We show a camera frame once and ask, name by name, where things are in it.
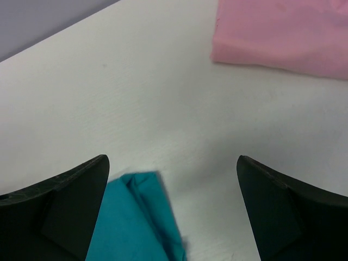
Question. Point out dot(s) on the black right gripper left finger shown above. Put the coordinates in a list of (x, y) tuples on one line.
[(54, 219)]

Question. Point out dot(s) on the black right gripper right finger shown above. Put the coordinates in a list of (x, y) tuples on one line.
[(291, 219)]

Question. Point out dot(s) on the teal t-shirt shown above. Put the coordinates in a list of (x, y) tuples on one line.
[(136, 222)]

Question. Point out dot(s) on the pink folded t-shirt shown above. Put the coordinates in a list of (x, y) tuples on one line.
[(307, 37)]

